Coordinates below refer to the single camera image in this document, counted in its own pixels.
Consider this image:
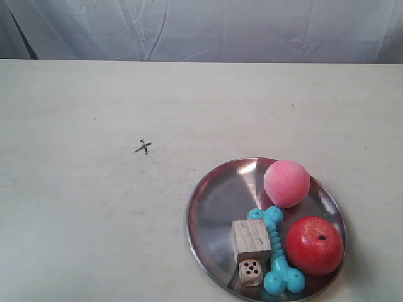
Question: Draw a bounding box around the small wooden die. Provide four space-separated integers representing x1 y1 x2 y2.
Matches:
238 259 263 287

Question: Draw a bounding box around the pink peach ball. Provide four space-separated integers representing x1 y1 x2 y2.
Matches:
263 160 310 208

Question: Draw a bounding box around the red toy apple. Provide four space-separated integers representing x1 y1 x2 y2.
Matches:
285 216 344 276

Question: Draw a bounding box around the wooden cube block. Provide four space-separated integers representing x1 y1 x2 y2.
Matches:
230 219 271 264

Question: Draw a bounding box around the turquoise rubber bone toy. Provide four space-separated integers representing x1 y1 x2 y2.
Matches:
247 206 306 296

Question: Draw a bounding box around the white backdrop curtain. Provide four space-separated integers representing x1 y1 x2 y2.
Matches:
1 1 402 64

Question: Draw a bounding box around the round silver metal plate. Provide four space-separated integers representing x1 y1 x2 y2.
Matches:
186 157 341 301

